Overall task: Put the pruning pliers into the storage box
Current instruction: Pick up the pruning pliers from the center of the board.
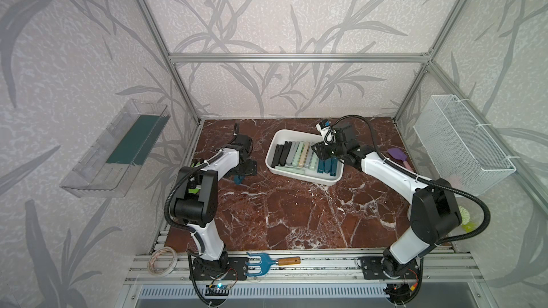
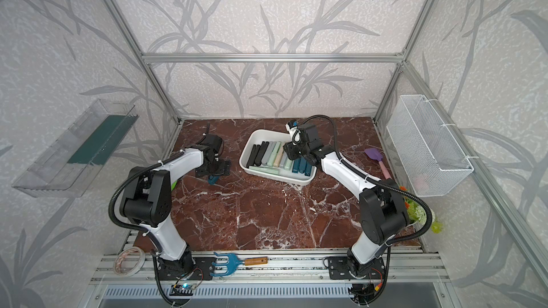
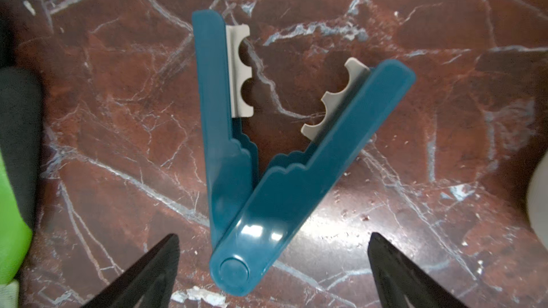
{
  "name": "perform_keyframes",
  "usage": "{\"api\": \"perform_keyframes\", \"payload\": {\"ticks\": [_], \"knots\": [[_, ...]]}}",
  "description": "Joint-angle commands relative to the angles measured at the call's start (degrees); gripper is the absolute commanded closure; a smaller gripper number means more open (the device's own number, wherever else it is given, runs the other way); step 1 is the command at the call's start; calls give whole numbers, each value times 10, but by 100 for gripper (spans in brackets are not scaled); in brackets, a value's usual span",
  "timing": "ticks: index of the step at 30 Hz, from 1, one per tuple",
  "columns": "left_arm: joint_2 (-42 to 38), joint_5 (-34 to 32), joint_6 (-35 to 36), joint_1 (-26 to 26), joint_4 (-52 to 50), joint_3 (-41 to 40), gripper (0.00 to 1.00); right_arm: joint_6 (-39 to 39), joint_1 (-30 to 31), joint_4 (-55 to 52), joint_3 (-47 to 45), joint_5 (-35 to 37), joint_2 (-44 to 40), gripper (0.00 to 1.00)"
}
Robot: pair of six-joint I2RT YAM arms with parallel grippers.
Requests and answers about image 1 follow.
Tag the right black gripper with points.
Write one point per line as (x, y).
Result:
(320, 150)

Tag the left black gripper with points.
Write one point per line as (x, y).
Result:
(251, 168)

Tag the mint pruning pliers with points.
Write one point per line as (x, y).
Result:
(286, 169)
(314, 162)

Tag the grey pruning pliers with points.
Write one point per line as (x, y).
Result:
(309, 157)

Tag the white rectangular storage box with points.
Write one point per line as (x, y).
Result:
(284, 135)

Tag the grey-blue pruning pliers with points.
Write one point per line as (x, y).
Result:
(291, 154)

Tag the mint pruning pliers diagonal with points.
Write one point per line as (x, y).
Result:
(298, 153)

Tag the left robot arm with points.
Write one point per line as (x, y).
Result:
(193, 201)

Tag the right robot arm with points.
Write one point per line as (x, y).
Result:
(434, 210)

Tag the green gardening glove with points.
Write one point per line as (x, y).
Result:
(192, 183)

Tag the purple pink silicone spatula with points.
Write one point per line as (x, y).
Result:
(399, 155)

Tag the blue garden hand fork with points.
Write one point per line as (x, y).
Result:
(265, 263)

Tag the potted artificial flower plant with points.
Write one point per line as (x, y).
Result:
(467, 225)

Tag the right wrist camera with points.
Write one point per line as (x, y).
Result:
(324, 127)

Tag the white wire mesh basket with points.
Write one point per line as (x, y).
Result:
(459, 146)

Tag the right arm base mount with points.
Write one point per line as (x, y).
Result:
(381, 267)

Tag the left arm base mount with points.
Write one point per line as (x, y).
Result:
(231, 268)

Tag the clear plastic wall shelf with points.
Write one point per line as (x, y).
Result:
(111, 165)

